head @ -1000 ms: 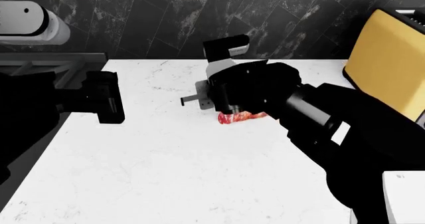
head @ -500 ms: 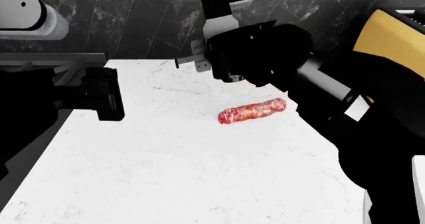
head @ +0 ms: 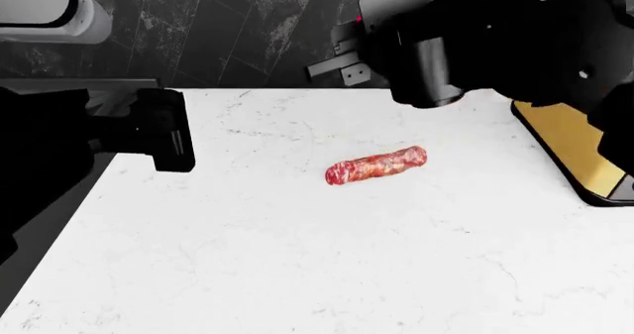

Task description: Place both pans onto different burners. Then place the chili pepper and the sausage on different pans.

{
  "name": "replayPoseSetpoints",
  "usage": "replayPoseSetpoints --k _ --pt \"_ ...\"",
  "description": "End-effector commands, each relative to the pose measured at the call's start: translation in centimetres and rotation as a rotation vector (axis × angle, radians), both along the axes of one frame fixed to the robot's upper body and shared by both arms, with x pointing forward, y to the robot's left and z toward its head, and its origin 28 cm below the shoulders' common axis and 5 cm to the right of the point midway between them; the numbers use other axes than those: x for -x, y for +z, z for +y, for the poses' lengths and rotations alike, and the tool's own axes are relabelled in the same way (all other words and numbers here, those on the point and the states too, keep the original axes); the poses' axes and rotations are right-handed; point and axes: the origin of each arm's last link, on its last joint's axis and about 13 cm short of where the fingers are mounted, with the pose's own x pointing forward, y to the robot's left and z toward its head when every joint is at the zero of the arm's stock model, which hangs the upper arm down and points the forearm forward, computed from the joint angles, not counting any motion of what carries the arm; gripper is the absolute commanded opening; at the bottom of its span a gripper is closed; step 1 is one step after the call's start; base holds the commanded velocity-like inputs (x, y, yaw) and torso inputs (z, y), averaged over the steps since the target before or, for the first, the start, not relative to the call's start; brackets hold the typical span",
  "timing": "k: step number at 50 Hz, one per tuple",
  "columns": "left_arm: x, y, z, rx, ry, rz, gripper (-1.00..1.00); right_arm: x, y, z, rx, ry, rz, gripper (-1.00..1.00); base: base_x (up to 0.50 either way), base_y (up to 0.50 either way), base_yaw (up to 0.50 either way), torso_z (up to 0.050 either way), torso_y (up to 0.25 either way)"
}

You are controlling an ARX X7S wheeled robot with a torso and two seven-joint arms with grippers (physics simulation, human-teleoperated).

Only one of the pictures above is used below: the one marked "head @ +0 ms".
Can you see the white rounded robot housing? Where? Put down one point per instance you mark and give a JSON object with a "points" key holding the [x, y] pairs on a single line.
{"points": [[44, 10]]}

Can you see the gold cooktop with black frame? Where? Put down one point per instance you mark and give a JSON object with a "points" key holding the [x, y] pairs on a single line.
{"points": [[569, 144]]}

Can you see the grey right gripper long finger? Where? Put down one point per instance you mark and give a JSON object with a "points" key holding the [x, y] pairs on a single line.
{"points": [[333, 66]]}

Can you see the white flat robot cover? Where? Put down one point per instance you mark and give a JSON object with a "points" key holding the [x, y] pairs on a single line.
{"points": [[389, 1]]}

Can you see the grey right gripper short finger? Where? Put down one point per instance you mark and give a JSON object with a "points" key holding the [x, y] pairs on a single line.
{"points": [[355, 75]]}

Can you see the red marbled sausage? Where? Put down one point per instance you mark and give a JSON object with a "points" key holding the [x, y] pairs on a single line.
{"points": [[376, 165]]}

